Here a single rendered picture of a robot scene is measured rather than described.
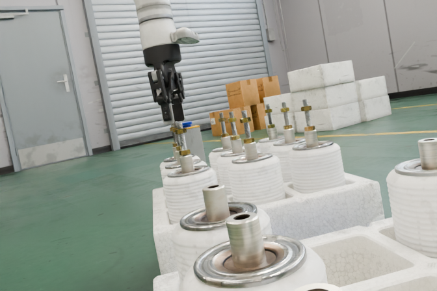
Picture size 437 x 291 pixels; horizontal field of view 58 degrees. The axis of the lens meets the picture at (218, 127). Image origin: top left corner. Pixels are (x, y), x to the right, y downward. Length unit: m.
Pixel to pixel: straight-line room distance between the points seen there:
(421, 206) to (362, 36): 6.28
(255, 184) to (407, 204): 0.30
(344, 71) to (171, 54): 2.77
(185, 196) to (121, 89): 5.33
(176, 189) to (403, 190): 0.36
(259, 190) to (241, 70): 6.38
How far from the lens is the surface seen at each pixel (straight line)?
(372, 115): 3.66
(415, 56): 6.22
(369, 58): 6.62
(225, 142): 0.93
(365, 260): 0.51
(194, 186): 0.66
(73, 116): 5.79
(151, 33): 0.79
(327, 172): 0.72
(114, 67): 5.97
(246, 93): 4.51
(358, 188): 0.71
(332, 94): 3.33
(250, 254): 0.26
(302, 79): 3.41
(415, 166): 0.48
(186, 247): 0.36
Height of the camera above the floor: 0.36
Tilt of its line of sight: 3 degrees down
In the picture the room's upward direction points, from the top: 10 degrees counter-clockwise
